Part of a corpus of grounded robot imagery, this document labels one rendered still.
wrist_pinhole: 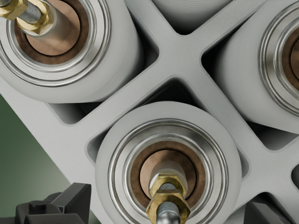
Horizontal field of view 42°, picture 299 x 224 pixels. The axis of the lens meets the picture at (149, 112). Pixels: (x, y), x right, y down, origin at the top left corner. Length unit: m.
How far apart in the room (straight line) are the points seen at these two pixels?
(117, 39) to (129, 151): 0.07
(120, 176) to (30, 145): 0.29
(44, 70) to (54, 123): 0.08
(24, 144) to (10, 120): 0.04
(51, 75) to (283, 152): 0.19
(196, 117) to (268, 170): 0.10
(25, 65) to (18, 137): 0.28
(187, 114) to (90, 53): 0.07
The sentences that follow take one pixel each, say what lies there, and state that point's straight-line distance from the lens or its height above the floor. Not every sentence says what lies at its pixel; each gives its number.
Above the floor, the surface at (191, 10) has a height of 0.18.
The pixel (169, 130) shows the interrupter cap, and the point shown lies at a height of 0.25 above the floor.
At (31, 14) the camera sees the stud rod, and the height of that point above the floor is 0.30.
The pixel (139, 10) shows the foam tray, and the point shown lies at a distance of 0.32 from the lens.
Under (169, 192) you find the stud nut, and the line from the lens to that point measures 0.18.
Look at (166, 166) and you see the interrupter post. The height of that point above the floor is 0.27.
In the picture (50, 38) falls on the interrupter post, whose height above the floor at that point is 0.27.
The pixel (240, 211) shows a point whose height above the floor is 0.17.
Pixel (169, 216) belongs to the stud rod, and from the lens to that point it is 0.16.
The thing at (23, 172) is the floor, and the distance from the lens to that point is 0.54.
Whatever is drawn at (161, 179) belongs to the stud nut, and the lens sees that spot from 0.21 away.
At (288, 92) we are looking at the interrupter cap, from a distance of 0.25.
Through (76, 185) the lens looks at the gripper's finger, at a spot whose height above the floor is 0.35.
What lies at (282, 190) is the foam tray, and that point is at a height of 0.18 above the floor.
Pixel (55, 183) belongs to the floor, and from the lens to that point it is 0.53.
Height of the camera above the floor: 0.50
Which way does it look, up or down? 87 degrees down
